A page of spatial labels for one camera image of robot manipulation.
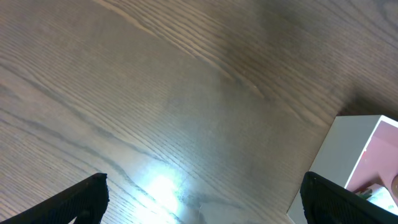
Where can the white box with pink interior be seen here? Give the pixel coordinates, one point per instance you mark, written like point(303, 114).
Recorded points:
point(358, 151)

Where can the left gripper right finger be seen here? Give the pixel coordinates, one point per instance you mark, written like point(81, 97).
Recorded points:
point(325, 202)

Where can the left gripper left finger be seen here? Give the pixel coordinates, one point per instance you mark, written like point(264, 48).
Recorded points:
point(84, 202)

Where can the green and white small packet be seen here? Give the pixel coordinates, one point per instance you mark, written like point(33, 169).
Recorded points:
point(380, 196)

